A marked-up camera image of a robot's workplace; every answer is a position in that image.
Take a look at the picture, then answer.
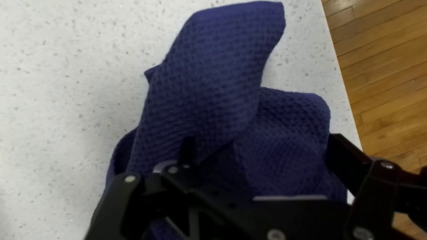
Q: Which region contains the blue towel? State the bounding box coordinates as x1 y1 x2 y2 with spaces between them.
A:
104 0 348 240

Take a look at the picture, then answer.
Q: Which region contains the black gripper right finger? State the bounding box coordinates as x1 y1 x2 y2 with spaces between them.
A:
326 133 427 240

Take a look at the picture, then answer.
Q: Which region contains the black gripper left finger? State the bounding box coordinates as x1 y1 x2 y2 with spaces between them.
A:
84 137 207 240

